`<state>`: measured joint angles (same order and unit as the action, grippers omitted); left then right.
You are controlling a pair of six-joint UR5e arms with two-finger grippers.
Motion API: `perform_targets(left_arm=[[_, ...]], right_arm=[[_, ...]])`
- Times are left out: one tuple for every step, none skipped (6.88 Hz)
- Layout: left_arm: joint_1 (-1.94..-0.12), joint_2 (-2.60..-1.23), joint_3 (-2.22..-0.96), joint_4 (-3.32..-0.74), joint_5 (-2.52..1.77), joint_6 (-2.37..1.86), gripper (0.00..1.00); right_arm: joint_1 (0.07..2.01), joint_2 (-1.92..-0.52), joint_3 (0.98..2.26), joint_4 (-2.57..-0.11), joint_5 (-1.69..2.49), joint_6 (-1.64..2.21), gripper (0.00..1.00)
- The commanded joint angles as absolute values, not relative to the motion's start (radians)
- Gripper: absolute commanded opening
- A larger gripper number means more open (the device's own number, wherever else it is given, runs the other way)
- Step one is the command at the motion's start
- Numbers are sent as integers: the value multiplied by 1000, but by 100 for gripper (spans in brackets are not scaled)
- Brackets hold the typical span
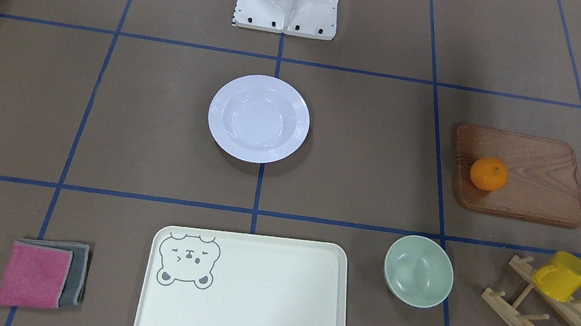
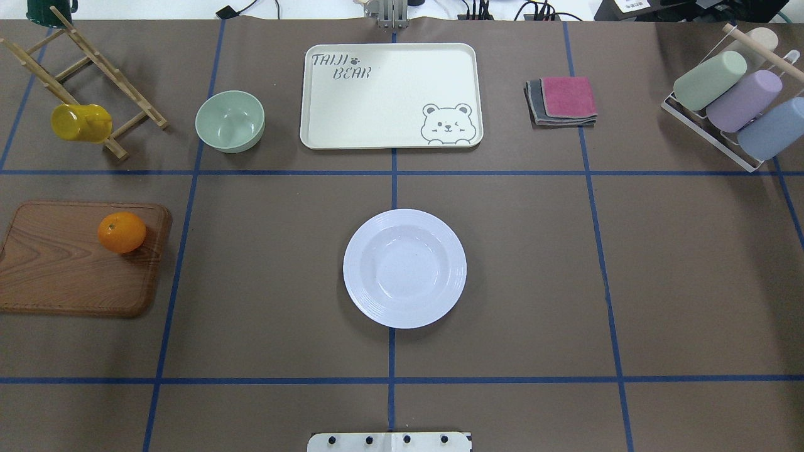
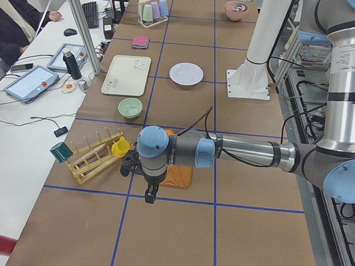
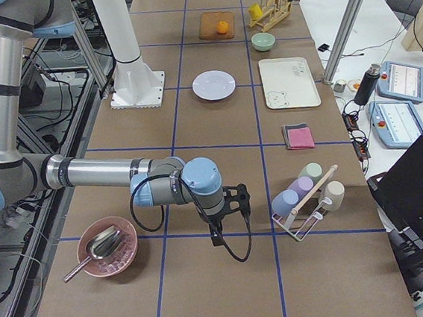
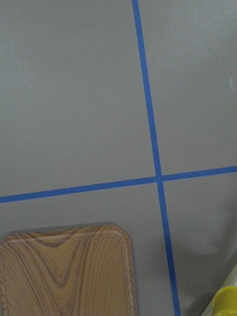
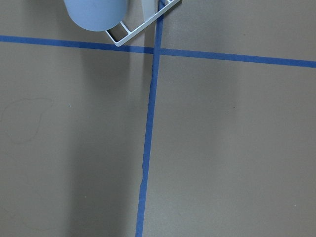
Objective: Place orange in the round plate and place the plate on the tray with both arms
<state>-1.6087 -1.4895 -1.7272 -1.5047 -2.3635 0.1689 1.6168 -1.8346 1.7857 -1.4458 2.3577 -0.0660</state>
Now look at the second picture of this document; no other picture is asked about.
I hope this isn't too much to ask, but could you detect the white round plate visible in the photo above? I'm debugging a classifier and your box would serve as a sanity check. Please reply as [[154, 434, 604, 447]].
[[342, 208, 468, 329]]

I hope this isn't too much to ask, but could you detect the orange fruit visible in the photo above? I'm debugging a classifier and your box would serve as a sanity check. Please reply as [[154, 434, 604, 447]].
[[97, 211, 147, 254]]

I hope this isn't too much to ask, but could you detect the cream bear serving tray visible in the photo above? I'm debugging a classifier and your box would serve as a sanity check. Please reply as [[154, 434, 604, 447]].
[[300, 43, 484, 149]]

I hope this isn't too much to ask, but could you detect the light green bowl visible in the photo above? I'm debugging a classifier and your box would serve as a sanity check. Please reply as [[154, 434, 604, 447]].
[[195, 90, 265, 154]]

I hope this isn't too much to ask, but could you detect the pink folded cloth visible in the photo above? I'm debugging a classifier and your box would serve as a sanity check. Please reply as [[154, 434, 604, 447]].
[[541, 77, 597, 120]]

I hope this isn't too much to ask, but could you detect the small black device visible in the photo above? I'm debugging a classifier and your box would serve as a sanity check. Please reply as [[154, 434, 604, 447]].
[[215, 5, 239, 20]]

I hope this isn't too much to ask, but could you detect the green tumbler cup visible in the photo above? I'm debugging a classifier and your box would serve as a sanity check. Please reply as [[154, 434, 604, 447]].
[[673, 51, 747, 111]]

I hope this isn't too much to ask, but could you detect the yellow mug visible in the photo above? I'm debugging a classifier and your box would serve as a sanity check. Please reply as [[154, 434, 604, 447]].
[[50, 104, 112, 144]]

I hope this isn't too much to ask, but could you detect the wooden cutting board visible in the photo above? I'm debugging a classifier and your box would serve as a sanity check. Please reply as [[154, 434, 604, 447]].
[[1, 200, 172, 318]]

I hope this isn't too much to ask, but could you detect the purple tumbler cup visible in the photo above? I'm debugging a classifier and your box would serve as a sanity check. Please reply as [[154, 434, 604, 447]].
[[706, 70, 782, 132]]

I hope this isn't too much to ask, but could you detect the blue tumbler cup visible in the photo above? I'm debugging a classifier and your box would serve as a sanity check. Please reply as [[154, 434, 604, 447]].
[[737, 97, 803, 161]]

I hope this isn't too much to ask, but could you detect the wooden dish rack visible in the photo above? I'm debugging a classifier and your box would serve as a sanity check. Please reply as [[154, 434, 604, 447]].
[[2, 19, 168, 162]]

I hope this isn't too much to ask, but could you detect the beige tumbler cup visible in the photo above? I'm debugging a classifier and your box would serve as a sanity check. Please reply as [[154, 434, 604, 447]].
[[746, 28, 779, 53]]

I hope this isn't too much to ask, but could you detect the dark green mug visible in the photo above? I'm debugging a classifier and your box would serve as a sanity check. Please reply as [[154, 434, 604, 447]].
[[26, 0, 79, 29]]

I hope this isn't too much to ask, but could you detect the aluminium frame post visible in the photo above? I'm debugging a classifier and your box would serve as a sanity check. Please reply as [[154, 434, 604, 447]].
[[364, 0, 410, 31]]

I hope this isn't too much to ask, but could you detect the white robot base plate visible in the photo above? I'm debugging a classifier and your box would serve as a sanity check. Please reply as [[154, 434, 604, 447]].
[[307, 431, 474, 451]]

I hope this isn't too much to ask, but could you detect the white wire cup rack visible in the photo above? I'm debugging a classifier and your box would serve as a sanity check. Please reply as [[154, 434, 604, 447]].
[[661, 23, 802, 172]]

